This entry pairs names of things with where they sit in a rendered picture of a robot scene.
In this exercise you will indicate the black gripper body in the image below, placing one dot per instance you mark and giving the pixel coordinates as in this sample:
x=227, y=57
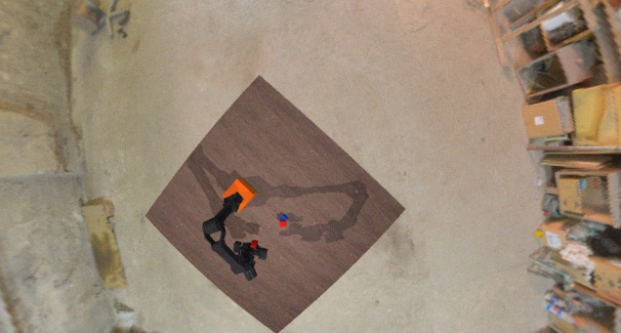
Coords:
x=262, y=252

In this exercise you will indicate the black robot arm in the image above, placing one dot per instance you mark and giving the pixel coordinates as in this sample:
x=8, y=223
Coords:
x=239, y=263

